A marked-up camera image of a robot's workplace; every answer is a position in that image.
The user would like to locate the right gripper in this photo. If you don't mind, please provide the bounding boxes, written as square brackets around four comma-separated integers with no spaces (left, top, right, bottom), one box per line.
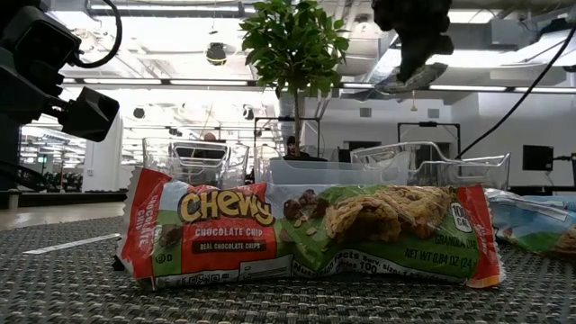
[372,0,455,83]

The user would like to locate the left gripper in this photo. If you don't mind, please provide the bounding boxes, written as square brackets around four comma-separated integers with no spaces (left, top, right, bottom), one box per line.
[0,44,121,143]

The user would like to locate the foil granola bar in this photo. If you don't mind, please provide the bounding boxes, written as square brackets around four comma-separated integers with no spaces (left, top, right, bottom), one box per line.
[376,61,449,95]

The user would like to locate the red chocolate chip granola bar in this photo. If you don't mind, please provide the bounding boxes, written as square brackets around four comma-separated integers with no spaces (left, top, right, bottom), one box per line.
[484,187,576,258]
[115,166,506,290]

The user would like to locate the white pillar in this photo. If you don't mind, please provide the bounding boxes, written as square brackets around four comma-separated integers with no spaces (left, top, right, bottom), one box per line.
[82,114,124,193]

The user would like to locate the long ceiling light strip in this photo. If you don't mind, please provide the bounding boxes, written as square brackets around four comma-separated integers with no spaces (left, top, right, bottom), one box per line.
[62,76,253,87]
[339,82,576,95]

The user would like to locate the white stick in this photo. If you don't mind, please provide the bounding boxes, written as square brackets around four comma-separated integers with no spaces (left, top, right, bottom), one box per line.
[22,232,122,256]

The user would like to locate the green potted plant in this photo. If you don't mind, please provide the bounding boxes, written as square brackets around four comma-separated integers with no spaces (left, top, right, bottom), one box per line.
[239,0,351,157]

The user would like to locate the clear plastic bin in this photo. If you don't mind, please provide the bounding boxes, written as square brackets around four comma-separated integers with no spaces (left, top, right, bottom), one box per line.
[253,143,411,186]
[142,137,250,189]
[349,141,512,190]

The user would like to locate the black monitor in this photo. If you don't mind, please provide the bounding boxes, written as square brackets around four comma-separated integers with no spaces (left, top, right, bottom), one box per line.
[521,144,555,173]

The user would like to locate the grey woven placemat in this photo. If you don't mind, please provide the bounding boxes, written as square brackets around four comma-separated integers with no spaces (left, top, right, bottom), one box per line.
[0,215,576,324]

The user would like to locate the silver ventilation duct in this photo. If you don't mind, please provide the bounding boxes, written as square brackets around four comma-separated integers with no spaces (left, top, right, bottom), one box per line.
[359,17,409,85]

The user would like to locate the black left camera cable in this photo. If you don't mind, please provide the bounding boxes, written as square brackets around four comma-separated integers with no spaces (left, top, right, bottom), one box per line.
[71,0,123,69]

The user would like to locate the black camera cable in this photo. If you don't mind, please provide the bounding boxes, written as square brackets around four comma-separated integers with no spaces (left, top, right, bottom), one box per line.
[454,26,576,161]
[71,0,123,69]

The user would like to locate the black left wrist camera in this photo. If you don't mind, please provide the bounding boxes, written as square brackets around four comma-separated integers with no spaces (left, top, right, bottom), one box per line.
[2,4,83,68]

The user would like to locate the black aluminium table frame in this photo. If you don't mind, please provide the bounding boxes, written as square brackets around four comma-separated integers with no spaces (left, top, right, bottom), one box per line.
[0,188,128,211]

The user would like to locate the black right camera cable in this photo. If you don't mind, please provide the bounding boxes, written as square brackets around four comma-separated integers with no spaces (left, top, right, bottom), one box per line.
[454,26,576,161]

